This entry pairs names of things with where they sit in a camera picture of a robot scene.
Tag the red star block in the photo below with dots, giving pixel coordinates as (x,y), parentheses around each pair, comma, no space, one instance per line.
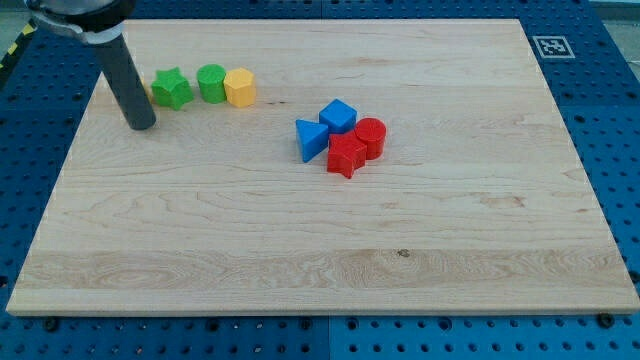
(346,154)

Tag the red cylinder block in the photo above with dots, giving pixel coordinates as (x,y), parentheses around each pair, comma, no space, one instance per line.
(372,132)

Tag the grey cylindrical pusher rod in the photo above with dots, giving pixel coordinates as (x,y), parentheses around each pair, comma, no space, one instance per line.
(123,78)

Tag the wooden board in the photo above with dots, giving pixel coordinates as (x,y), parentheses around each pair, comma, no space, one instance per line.
(479,204)

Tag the blue cube block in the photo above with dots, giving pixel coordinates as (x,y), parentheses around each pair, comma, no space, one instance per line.
(338,116)

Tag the green cylinder block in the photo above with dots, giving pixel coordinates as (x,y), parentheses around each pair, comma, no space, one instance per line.
(210,79)

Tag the yellow heart block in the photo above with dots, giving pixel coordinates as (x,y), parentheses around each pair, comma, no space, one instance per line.
(147,89)

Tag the white fiducial marker tag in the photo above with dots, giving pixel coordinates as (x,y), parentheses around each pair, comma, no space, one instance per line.
(553,47)

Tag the blue triangle block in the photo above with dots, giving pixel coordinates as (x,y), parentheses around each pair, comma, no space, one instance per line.
(312,138)

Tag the green star block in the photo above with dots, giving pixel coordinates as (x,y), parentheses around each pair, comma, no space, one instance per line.
(171,89)

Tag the yellow hexagon block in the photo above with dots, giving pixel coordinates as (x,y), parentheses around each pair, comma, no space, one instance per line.
(240,87)

